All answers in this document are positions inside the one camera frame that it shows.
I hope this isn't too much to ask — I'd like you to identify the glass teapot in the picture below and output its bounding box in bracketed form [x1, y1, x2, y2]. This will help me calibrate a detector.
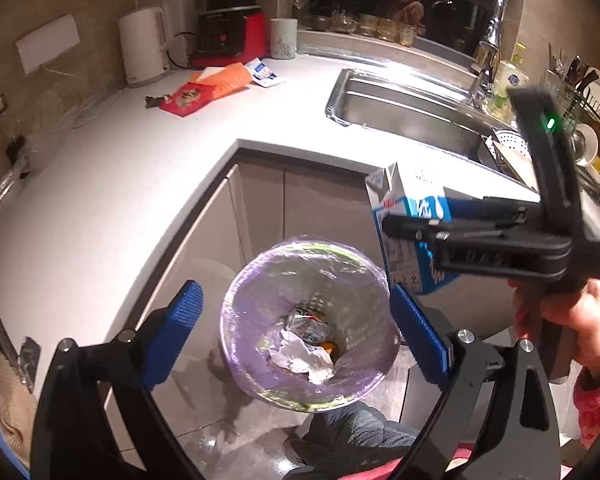
[330, 10, 358, 33]

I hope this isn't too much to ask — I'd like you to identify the red packet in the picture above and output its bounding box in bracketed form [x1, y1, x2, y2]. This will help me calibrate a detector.
[159, 82, 221, 118]

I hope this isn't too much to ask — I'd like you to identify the orange packaging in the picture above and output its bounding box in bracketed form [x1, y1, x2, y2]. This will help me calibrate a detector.
[187, 62, 253, 98]

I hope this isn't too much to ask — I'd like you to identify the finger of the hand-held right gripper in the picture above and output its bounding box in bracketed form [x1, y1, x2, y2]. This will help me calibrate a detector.
[442, 195, 544, 227]
[382, 212, 572, 277]

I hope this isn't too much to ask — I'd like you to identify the white colander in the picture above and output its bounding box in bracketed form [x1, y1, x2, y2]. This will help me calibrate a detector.
[492, 127, 531, 161]

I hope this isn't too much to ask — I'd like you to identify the stainless steel sink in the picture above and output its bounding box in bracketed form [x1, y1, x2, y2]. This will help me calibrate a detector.
[325, 68, 541, 186]

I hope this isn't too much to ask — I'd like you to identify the painted ceramic cup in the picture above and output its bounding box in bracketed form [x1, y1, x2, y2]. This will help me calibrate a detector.
[270, 18, 298, 59]

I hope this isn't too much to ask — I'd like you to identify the bin with purple bag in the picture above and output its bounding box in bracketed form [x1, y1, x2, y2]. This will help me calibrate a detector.
[219, 240, 402, 413]

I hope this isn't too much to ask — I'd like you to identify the dish soap bottle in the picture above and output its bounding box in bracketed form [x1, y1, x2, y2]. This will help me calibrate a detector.
[490, 42, 528, 116]

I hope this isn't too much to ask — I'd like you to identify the person's red jacket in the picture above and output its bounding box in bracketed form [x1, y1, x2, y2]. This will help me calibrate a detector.
[345, 440, 481, 480]

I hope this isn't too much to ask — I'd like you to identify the wooden cutting board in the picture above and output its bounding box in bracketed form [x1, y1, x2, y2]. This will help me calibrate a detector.
[505, 150, 541, 191]

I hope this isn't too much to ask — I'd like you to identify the blue and white milk carton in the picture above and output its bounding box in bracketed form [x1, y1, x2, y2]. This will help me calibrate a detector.
[365, 162, 463, 295]

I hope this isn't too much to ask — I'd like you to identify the white bowl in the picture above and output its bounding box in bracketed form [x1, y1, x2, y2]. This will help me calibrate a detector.
[572, 124, 600, 167]

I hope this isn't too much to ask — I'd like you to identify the black power cable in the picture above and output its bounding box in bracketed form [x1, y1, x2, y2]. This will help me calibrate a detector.
[172, 32, 198, 68]

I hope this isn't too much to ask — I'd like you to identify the white electric kettle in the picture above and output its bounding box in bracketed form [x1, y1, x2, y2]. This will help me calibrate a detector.
[118, 6, 171, 88]

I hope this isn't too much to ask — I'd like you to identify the chrome faucet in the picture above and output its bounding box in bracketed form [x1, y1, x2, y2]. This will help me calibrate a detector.
[467, 0, 508, 108]

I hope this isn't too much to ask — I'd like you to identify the small white blue box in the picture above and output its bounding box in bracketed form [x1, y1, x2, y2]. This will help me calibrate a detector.
[244, 57, 287, 88]

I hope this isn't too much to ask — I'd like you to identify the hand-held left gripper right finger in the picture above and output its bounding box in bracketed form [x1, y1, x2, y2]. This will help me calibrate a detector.
[389, 285, 563, 480]

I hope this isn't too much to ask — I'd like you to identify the beige knit towel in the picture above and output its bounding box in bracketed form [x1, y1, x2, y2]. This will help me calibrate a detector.
[0, 337, 38, 461]

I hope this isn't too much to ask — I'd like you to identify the white tissue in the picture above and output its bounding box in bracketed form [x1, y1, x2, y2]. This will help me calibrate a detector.
[267, 330, 336, 386]

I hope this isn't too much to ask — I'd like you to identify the red and black blender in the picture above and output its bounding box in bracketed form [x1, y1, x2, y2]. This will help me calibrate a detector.
[190, 0, 271, 68]

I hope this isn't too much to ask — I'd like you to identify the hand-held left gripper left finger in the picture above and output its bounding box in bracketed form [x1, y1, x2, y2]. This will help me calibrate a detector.
[30, 280, 206, 480]

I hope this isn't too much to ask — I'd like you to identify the metal dish rack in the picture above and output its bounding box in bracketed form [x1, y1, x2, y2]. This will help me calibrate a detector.
[542, 42, 600, 128]

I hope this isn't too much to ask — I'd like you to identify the person's jeans leg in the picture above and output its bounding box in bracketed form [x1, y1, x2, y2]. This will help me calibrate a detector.
[285, 400, 421, 480]

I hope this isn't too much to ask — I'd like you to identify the person's right hand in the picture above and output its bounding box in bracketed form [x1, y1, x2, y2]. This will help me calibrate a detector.
[510, 277, 600, 376]

